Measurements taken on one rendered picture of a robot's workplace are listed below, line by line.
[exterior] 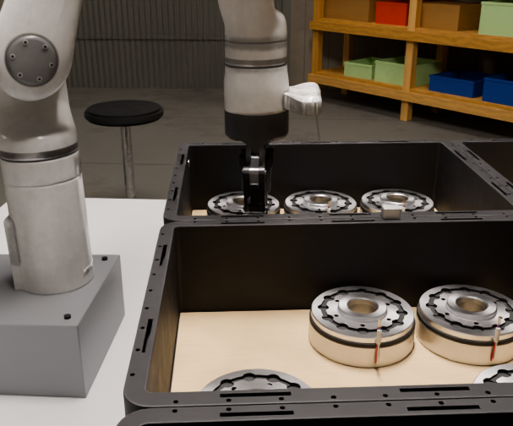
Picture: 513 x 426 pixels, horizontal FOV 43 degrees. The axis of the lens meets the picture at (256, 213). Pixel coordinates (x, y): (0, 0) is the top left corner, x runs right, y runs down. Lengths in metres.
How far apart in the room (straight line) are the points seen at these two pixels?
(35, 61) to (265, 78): 0.25
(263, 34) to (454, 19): 4.18
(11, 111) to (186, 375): 0.39
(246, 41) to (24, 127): 0.27
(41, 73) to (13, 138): 0.09
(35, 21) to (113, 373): 0.43
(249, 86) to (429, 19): 4.30
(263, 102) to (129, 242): 0.55
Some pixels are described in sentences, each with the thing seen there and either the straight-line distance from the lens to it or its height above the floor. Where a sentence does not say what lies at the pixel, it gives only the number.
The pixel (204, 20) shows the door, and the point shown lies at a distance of 6.13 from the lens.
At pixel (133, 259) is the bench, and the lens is 1.14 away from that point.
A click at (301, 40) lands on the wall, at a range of 6.14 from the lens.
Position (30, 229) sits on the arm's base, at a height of 0.89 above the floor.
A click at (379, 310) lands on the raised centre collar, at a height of 0.87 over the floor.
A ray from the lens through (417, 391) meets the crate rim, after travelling 0.44.
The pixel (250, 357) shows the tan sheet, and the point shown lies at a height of 0.83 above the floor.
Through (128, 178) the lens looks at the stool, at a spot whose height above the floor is 0.32.
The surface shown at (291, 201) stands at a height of 0.86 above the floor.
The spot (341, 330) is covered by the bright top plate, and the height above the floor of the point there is 0.86.
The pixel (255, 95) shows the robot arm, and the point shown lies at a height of 1.04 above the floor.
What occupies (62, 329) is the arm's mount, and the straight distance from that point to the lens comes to 0.78.
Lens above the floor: 1.19
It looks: 22 degrees down
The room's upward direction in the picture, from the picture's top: straight up
